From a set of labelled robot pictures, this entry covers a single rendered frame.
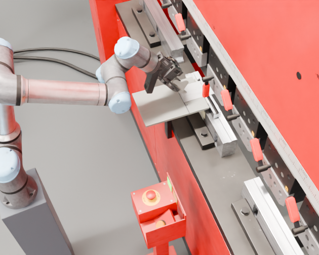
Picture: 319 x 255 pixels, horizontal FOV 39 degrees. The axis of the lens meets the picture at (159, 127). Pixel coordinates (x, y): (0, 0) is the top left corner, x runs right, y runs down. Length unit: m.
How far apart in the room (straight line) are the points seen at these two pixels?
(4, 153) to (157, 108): 0.60
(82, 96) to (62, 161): 1.49
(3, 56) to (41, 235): 0.89
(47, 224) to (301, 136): 1.24
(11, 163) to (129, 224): 1.08
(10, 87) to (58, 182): 1.48
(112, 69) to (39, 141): 1.56
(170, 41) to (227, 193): 0.77
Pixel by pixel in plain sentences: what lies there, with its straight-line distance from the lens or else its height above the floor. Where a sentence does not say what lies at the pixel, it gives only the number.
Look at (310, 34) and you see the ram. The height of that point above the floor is 1.73.
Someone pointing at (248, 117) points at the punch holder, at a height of 1.30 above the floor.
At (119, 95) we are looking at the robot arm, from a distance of 1.45.
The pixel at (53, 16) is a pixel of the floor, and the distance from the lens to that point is 3.93.
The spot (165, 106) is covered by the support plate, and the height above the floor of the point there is 1.00.
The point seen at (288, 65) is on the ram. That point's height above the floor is 1.61.
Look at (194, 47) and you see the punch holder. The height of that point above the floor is 1.23.
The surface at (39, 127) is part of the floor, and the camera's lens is 3.10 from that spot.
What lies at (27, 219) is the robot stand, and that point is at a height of 0.70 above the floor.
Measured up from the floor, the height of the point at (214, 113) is 1.00.
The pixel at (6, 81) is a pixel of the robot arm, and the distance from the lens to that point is 1.41.
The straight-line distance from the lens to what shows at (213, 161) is 1.75.
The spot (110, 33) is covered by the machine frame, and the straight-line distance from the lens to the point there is 2.58.
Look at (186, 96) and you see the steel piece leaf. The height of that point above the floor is 1.00.
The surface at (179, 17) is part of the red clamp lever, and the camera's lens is 1.65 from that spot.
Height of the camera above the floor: 2.33
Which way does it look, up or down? 52 degrees down
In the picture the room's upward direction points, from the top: 3 degrees counter-clockwise
